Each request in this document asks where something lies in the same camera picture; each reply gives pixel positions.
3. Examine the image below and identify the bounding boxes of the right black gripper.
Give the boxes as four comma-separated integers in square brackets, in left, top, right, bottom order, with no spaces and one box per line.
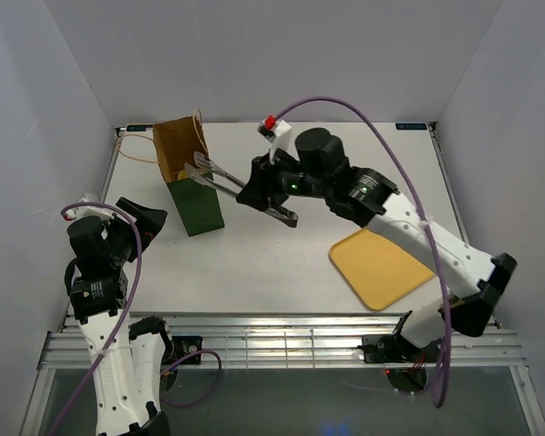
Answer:
[235,146,329,212]

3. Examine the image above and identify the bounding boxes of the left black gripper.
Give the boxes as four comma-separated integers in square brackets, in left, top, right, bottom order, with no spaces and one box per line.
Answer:
[103,196,167,265]

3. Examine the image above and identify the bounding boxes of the metal tongs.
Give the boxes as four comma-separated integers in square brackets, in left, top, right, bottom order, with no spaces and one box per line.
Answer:
[183,152,299,228]

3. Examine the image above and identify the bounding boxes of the green paper bag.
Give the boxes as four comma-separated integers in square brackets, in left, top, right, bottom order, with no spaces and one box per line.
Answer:
[116,107,224,238]

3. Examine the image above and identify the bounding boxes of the orange bagel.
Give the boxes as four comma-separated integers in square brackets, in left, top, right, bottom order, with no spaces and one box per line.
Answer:
[176,169,207,181]

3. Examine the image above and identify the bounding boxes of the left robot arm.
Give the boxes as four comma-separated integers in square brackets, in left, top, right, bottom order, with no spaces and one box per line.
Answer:
[62,197,174,435]

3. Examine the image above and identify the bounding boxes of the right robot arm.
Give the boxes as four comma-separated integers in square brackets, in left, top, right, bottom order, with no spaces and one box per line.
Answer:
[236,125,517,362]

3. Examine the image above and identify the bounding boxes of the yellow tray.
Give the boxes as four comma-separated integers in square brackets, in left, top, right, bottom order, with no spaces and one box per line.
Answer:
[329,229,434,311]

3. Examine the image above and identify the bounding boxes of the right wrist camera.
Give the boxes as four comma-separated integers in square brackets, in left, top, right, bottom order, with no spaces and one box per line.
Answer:
[257,115,292,164]

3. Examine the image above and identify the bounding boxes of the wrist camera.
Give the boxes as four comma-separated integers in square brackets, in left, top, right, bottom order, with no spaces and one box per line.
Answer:
[257,115,292,164]
[62,193,114,222]

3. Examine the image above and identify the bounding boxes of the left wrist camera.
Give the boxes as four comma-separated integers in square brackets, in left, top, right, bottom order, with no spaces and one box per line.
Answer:
[62,193,114,222]

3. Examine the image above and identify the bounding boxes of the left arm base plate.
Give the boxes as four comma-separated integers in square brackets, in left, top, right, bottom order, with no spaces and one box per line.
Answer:
[164,336,203,364]

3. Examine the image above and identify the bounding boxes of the aluminium rail frame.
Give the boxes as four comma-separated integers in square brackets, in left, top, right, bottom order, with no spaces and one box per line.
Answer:
[38,312,528,372]

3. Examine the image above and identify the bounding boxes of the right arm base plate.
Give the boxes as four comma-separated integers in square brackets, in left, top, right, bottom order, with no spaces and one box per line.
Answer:
[357,334,441,364]

